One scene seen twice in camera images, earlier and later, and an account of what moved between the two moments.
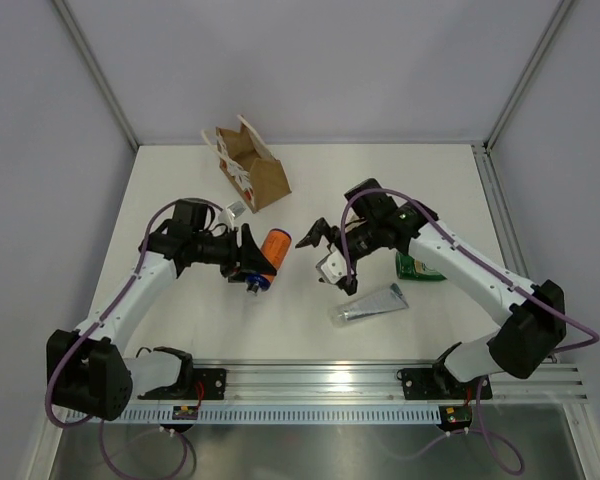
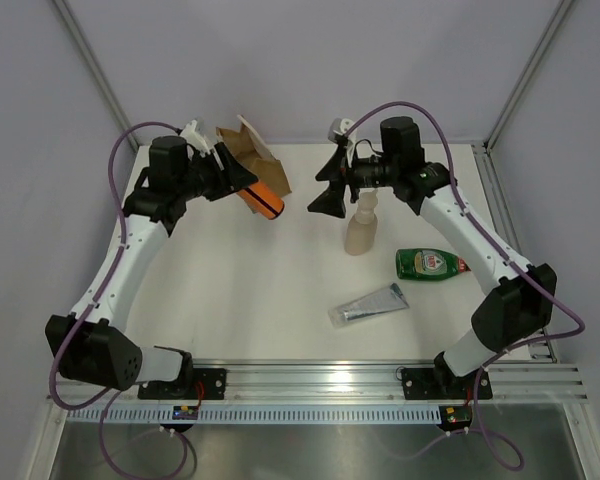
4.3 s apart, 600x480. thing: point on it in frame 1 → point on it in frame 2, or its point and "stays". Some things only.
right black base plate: [438, 383] stays
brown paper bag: [249, 165] stays
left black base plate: [194, 384] stays
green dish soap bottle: [409, 268] stays
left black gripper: [250, 256] → [239, 176]
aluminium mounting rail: [560, 380] stays
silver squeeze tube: [389, 299] stays
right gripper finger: [333, 267] → [331, 201]
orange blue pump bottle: [275, 248] → [267, 204]
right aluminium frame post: [529, 74] stays
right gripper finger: [323, 230] → [334, 169]
